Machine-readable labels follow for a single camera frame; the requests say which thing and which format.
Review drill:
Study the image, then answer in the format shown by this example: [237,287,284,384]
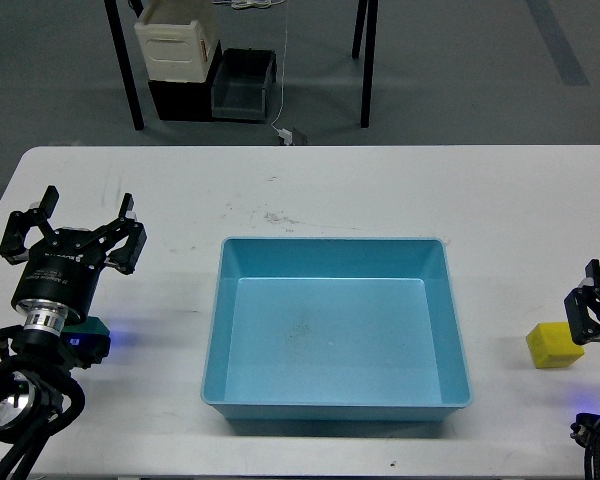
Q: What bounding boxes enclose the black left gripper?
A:
[0,185,146,322]

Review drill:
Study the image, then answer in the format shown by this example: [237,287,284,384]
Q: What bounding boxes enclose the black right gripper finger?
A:
[564,259,600,345]

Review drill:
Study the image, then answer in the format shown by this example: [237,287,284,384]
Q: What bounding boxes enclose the yellow wooden block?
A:
[526,322,585,369]

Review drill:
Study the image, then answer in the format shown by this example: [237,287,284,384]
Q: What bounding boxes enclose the green wooden block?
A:
[61,316,111,363]

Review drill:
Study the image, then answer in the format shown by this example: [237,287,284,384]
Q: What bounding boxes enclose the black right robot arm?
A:
[564,259,600,479]

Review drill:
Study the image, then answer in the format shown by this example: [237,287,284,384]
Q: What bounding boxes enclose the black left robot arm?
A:
[0,185,147,479]

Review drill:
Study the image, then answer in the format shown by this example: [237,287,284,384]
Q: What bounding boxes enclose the black box under crate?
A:
[148,43,222,122]

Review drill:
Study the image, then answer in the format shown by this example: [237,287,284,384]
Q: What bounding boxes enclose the light blue plastic box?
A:
[201,238,473,422]

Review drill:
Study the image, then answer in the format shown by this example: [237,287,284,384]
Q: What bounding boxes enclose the cream plastic crate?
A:
[134,0,219,83]

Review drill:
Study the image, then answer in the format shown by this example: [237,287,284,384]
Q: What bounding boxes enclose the grey plastic bin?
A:
[211,48,277,123]

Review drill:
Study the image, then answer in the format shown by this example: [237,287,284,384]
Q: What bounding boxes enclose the white power adapter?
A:
[277,128,293,146]

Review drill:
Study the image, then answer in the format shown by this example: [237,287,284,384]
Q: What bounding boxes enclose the black left table leg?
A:
[104,0,144,131]

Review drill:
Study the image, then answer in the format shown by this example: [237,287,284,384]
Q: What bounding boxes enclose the black table leg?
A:
[104,0,144,131]
[351,0,379,128]

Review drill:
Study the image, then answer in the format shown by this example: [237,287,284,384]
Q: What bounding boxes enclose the black right table leg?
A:
[351,0,379,128]

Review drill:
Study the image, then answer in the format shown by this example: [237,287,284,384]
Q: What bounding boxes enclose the white hanging cable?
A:
[271,0,289,132]

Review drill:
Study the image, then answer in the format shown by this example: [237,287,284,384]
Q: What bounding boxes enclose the white cable bundle on floor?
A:
[212,0,284,12]

